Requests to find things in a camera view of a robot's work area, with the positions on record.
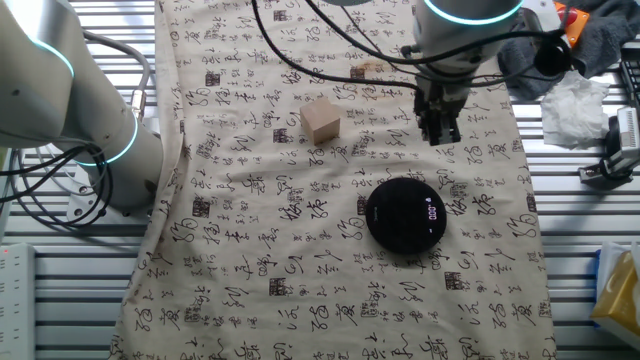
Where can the wooden block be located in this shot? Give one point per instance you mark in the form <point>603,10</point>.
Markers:
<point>320,122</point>

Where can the grey towel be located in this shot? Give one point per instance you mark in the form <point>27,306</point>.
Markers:
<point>610,30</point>

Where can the orange emergency stop box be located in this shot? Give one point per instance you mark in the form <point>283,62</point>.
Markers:
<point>575,22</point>

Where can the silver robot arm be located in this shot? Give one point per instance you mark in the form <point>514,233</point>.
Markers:
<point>50,90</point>

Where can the crumpled white tissue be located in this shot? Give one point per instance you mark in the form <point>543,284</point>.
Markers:
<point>575,110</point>

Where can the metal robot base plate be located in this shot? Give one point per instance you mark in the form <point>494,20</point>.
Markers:
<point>80,207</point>

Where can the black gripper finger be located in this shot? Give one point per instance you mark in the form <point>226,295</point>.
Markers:
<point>430,127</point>
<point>449,130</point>

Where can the black round digital scale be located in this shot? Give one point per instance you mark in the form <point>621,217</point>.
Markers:
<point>400,215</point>

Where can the silver camera on stand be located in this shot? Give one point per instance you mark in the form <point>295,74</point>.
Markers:
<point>625,145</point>

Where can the white power strip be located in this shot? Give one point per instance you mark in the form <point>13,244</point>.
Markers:
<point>15,300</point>

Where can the black keyboard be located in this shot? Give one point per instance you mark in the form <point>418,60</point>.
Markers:
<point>631,75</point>

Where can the beige calligraphy print cloth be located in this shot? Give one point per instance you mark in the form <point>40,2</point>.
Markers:
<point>250,225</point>

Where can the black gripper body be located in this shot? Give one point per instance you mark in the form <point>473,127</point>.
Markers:
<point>440,95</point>

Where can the yellow tissue pack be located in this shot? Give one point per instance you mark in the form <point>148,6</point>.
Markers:
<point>617,295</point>

